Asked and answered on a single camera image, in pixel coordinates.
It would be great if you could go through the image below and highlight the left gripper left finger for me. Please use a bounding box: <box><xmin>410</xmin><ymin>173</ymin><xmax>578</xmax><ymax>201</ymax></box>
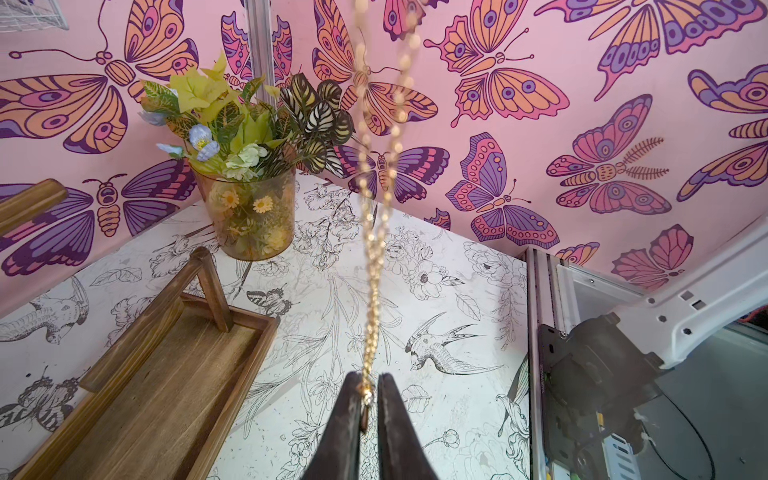
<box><xmin>301</xmin><ymin>372</ymin><xmax>363</xmax><ymax>480</ymax></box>

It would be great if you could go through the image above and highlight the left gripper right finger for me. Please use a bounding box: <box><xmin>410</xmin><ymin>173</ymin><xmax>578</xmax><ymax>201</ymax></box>
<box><xmin>377</xmin><ymin>373</ymin><xmax>438</xmax><ymax>480</ymax></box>

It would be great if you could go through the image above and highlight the wooden jewelry display stand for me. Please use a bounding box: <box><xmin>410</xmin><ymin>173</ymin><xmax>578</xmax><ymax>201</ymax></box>
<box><xmin>1</xmin><ymin>203</ymin><xmax>282</xmax><ymax>479</ymax></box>

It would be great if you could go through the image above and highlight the gold disc chain necklace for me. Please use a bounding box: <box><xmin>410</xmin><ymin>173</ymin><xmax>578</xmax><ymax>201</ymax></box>
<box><xmin>350</xmin><ymin>0</ymin><xmax>424</xmax><ymax>433</ymax></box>

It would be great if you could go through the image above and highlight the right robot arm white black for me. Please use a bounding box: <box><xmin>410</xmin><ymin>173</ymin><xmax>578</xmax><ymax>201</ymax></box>
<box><xmin>529</xmin><ymin>217</ymin><xmax>767</xmax><ymax>479</ymax></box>

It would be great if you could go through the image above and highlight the glass vase with plants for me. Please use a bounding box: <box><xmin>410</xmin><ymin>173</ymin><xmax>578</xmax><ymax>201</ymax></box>
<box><xmin>141</xmin><ymin>56</ymin><xmax>354</xmax><ymax>261</ymax></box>

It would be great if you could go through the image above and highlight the white wire wall basket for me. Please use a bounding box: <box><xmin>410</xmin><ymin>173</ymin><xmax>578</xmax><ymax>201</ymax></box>
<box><xmin>0</xmin><ymin>0</ymin><xmax>69</xmax><ymax>33</ymax></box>

